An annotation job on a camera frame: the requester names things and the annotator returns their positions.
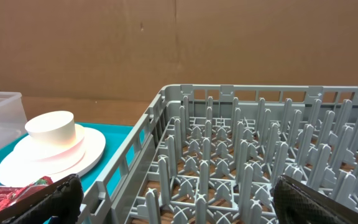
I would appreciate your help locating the red foil snack wrapper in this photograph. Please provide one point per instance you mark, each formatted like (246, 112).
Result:
(10, 195)

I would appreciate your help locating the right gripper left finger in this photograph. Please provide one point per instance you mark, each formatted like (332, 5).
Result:
(57, 203)

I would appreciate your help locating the cream ceramic cup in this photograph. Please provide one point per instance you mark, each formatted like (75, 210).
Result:
(56, 127)

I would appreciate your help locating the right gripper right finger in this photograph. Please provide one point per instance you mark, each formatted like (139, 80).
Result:
(297, 203)

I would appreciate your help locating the small pink bowl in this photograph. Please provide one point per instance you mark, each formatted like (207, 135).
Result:
(43, 143)

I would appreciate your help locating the teal serving tray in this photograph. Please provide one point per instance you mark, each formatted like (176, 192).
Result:
(117, 133)

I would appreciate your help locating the grey dishwasher rack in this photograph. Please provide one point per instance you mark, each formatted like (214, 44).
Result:
(213, 154)

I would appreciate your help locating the large white plate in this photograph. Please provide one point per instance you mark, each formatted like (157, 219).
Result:
(17, 171)

